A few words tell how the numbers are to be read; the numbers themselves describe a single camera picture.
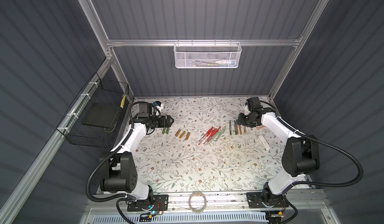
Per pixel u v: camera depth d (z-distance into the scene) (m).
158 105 0.79
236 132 0.99
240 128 1.02
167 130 1.02
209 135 0.99
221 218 0.77
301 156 0.47
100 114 0.73
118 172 0.44
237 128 1.02
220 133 0.99
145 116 0.69
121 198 0.64
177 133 0.99
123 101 0.84
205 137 0.98
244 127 1.02
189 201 0.75
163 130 1.02
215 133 0.99
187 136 0.98
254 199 0.74
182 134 0.99
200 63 0.92
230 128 1.02
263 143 0.91
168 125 0.79
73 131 0.63
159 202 0.72
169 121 0.79
